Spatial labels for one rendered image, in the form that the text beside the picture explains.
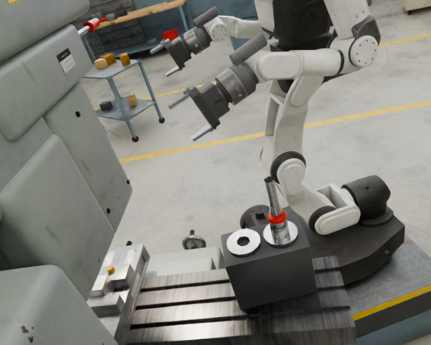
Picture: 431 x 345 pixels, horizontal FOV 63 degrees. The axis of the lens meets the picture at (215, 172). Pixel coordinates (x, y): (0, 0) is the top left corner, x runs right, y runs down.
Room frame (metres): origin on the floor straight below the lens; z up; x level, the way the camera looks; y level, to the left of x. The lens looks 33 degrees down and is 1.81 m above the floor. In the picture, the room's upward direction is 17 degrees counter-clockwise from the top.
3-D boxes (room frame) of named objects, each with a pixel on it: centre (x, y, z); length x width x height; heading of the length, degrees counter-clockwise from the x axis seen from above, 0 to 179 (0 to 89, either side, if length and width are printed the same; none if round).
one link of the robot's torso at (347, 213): (1.16, -0.43, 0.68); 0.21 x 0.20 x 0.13; 94
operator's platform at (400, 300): (1.15, -0.40, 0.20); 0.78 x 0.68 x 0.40; 94
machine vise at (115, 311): (0.78, 0.42, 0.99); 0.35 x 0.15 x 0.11; 166
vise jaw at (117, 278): (0.80, 0.42, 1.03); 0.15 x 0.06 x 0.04; 76
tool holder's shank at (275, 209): (0.66, -0.11, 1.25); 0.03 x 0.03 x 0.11
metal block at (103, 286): (0.75, 0.43, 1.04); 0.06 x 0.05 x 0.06; 76
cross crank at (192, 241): (1.21, 0.21, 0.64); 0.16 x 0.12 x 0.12; 166
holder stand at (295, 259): (0.66, -0.07, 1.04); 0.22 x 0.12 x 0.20; 85
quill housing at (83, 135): (0.72, 0.33, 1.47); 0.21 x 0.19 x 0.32; 76
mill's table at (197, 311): (0.73, 0.36, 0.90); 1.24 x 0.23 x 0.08; 76
